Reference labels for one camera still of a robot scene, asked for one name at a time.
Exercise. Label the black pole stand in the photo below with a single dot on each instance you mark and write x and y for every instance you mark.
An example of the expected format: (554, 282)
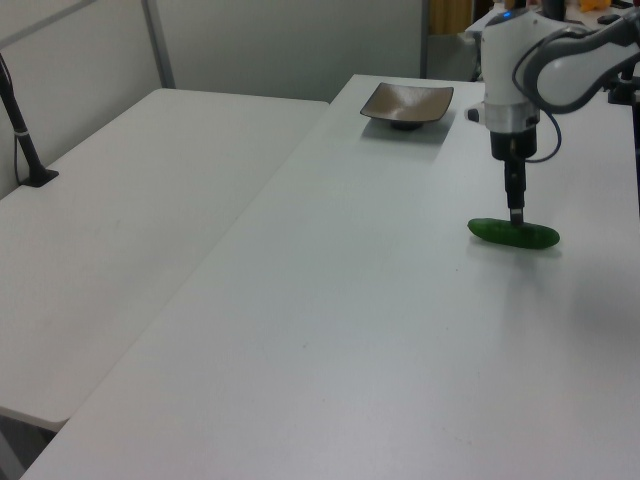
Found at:
(20, 130)

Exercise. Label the black table clamp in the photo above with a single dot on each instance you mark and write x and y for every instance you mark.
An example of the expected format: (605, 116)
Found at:
(622, 87)

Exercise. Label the slim grey partition post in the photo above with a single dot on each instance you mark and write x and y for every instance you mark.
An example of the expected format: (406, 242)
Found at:
(424, 37)

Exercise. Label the green cucumber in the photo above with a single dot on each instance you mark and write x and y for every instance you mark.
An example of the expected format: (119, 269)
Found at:
(515, 236)

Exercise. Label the square brown ceramic plate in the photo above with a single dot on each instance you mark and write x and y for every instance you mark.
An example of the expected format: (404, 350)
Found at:
(407, 104)

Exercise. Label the grey metal partition post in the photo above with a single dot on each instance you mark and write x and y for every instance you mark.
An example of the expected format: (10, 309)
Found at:
(159, 40)

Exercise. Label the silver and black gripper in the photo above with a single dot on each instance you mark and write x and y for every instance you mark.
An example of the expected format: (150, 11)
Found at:
(512, 135)

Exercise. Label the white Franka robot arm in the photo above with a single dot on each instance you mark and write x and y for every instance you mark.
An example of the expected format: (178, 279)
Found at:
(505, 60)

